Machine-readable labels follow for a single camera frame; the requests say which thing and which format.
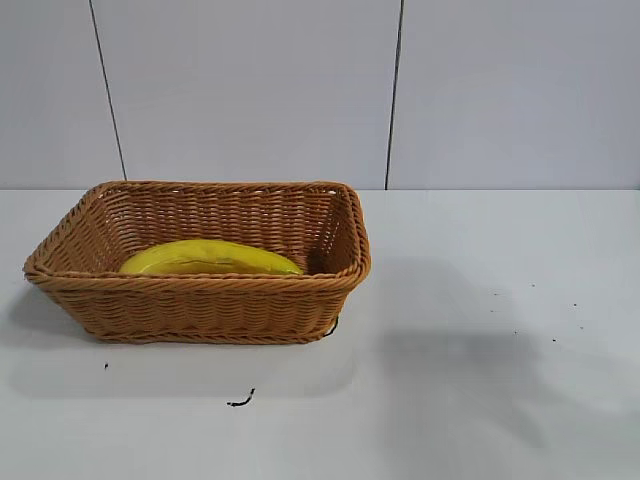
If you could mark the yellow banana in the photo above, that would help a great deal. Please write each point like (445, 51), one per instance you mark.
(210, 257)

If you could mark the brown woven wicker basket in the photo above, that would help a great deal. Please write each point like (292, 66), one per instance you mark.
(200, 305)

